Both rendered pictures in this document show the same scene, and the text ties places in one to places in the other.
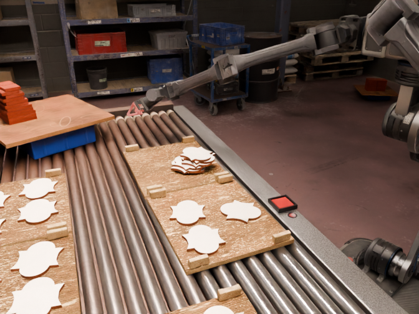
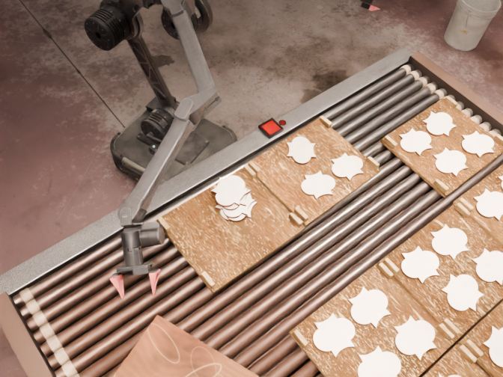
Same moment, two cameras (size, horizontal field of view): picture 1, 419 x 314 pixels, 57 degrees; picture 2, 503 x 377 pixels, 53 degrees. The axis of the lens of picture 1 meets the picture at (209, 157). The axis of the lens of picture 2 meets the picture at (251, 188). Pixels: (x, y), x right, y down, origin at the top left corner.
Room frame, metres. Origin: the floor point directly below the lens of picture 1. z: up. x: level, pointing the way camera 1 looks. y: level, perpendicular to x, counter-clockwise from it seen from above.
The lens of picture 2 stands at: (1.71, 1.04, 2.53)
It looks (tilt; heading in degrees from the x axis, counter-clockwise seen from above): 56 degrees down; 249
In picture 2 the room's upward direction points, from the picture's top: 6 degrees clockwise
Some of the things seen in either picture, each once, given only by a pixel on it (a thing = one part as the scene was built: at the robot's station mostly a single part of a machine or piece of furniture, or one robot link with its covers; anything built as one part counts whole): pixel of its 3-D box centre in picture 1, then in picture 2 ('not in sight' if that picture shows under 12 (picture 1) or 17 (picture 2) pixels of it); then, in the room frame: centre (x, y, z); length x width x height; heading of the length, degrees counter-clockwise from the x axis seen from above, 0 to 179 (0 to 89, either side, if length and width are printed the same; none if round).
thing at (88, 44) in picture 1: (100, 41); not in sight; (5.55, 1.53, 0.78); 0.66 x 0.45 x 0.28; 112
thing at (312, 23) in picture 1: (327, 49); not in sight; (6.85, -2.06, 0.44); 1.31 x 1.00 x 0.87; 112
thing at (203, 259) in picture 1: (198, 261); (373, 162); (0.82, 0.03, 0.95); 0.06 x 0.02 x 0.03; 113
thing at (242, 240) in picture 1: (214, 218); (313, 168); (1.06, -0.02, 0.93); 0.41 x 0.35 x 0.02; 23
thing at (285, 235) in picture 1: (281, 237); (325, 122); (0.93, -0.22, 0.95); 0.06 x 0.02 x 0.03; 113
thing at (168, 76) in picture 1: (164, 68); not in sight; (5.90, 0.69, 0.32); 0.50 x 0.41 x 0.37; 108
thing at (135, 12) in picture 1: (151, 10); not in sight; (5.80, 0.82, 1.16); 0.60 x 0.40 x 0.15; 114
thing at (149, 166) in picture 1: (173, 165); (230, 225); (1.44, 0.15, 0.93); 0.41 x 0.35 x 0.02; 22
